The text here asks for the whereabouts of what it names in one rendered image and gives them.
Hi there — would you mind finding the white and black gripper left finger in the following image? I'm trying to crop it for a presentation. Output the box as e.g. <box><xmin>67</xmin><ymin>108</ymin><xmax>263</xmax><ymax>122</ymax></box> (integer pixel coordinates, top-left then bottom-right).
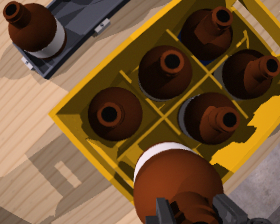
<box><xmin>145</xmin><ymin>197</ymin><xmax>176</xmax><ymax>224</ymax></box>

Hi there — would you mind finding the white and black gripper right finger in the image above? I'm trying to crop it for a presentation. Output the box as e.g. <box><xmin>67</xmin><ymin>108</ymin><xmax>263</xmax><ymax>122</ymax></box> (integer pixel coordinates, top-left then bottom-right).
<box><xmin>212</xmin><ymin>194</ymin><xmax>272</xmax><ymax>224</ymax></box>

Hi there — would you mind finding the dark grey rectangular tray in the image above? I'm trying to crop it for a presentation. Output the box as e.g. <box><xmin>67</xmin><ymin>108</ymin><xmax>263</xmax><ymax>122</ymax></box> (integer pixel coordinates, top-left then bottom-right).
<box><xmin>12</xmin><ymin>0</ymin><xmax>130</xmax><ymax>80</ymax></box>

